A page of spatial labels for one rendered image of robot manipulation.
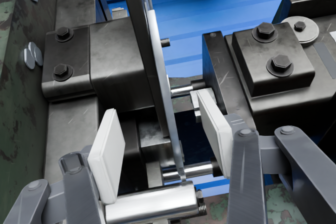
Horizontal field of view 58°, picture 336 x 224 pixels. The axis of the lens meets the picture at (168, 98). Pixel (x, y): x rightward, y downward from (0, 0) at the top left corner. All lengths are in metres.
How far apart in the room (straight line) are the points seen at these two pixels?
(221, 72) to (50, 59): 0.24
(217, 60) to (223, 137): 0.32
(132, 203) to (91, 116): 0.11
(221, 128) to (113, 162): 0.07
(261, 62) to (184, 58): 1.61
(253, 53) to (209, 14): 1.91
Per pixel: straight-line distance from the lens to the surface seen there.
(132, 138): 0.41
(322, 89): 0.45
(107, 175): 0.16
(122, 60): 0.35
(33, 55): 0.37
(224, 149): 0.16
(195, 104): 0.48
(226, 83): 0.44
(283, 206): 0.64
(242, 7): 2.39
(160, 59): 0.26
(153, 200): 0.31
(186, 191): 0.31
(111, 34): 0.38
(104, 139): 0.17
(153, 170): 0.45
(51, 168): 0.34
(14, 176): 0.30
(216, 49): 0.48
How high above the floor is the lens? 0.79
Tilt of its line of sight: level
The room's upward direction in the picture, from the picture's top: 79 degrees clockwise
